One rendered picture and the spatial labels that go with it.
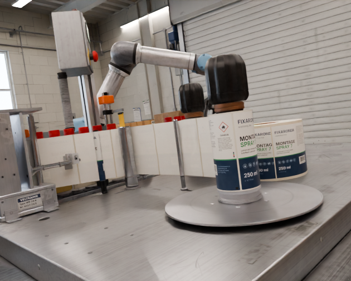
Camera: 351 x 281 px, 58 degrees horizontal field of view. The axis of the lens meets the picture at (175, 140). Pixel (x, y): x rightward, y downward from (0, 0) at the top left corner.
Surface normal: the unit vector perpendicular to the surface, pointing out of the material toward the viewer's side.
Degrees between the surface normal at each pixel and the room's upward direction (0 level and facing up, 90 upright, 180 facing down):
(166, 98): 90
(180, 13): 90
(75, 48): 90
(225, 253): 0
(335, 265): 0
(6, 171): 90
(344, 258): 0
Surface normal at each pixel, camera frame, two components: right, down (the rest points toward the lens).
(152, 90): -0.62, 0.13
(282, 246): -0.13, -0.99
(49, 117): 0.77, -0.07
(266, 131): -0.28, 0.09
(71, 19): 0.17, 0.04
